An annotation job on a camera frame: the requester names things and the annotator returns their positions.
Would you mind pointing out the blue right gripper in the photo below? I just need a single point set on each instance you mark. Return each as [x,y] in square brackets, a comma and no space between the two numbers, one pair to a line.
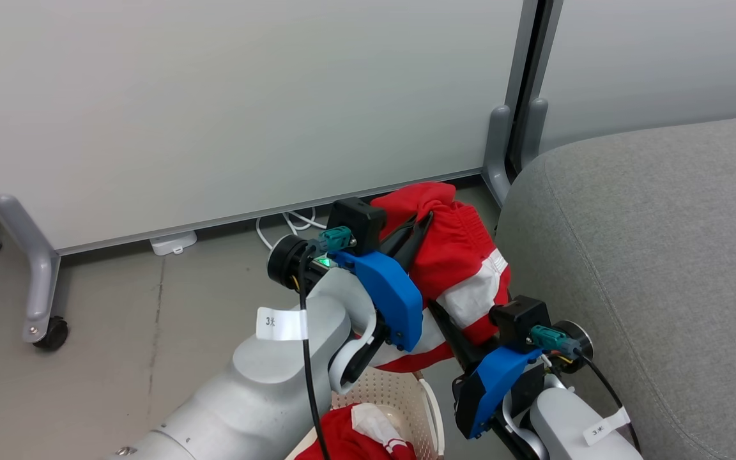
[492,380]

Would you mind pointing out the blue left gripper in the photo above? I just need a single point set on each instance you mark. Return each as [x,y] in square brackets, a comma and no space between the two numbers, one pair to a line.
[390,297]

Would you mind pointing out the red white striped garment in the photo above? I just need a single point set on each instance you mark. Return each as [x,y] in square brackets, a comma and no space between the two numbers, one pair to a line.
[457,255]

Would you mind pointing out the red garment with white trim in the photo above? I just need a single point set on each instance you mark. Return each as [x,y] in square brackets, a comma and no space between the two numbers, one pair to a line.
[342,437]

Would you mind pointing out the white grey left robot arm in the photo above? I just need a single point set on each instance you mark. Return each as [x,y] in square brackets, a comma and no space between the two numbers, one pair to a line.
[266,396]

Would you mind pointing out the cream perforated laundry basket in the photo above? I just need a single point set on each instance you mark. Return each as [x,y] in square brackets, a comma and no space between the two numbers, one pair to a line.
[400,393]

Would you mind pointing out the grey short partition leg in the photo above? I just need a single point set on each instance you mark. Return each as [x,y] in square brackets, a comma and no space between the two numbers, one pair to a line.
[536,128]
[497,153]

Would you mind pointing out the grey fabric sofa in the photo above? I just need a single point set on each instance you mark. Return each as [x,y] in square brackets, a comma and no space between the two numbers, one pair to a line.
[649,268]

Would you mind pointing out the white power adapter box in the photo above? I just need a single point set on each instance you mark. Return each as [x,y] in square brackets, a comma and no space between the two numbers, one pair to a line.
[173,243]

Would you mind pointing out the large white partition panel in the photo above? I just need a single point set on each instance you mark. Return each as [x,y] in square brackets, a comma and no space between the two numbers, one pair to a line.
[214,96]

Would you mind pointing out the narrow white partition panel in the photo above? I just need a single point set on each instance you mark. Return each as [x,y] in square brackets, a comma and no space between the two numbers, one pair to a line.
[662,57]

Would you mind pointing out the grey partition leg with caster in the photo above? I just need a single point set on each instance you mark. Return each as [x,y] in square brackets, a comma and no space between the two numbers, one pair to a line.
[39,275]

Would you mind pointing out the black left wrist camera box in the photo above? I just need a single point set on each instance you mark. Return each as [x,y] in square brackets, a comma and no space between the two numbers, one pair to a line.
[358,223]

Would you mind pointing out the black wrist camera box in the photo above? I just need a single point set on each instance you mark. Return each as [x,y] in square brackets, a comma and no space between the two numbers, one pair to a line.
[518,322]
[358,223]

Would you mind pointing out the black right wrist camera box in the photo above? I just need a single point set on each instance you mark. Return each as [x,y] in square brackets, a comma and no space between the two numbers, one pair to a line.
[518,322]

